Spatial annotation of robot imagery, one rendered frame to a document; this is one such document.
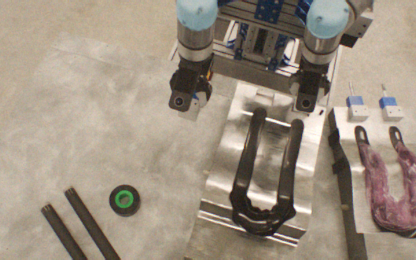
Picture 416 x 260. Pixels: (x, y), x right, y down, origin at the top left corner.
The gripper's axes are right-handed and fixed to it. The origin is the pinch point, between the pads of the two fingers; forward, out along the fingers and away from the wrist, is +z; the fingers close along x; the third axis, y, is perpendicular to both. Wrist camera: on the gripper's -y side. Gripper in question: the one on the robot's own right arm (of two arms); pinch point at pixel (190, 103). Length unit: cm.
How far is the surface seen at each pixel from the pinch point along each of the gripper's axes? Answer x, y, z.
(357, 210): -50, -12, 7
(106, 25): 79, 88, 95
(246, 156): -17.9, -6.7, 6.9
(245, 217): -21.7, -22.4, 7.7
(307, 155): -33.4, -1.5, 6.6
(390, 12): -91, 163, 95
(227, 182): -14.9, -17.0, 1.8
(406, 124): -62, 19, 9
